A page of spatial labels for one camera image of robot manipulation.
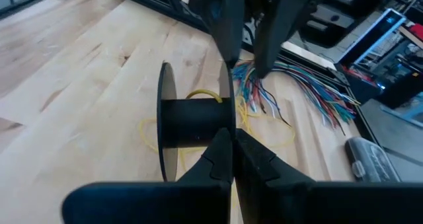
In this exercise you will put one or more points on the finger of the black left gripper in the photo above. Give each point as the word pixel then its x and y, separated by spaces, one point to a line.
pixel 224 19
pixel 284 19

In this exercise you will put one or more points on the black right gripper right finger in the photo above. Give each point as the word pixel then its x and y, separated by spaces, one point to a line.
pixel 314 204

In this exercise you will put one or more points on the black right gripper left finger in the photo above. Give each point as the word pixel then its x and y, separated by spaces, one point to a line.
pixel 148 204

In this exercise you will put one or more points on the black plastic spool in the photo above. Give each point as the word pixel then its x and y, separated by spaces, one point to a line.
pixel 191 121

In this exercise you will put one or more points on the clear plastic bit case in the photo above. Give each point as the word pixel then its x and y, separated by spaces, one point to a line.
pixel 370 161

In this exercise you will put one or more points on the white and black tower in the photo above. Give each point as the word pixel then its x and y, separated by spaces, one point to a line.
pixel 373 35

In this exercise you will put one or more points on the glowing blue computer tower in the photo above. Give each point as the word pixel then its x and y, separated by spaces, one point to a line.
pixel 400 75

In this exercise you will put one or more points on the black aluminium table frame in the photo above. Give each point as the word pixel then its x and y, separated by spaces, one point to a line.
pixel 158 2

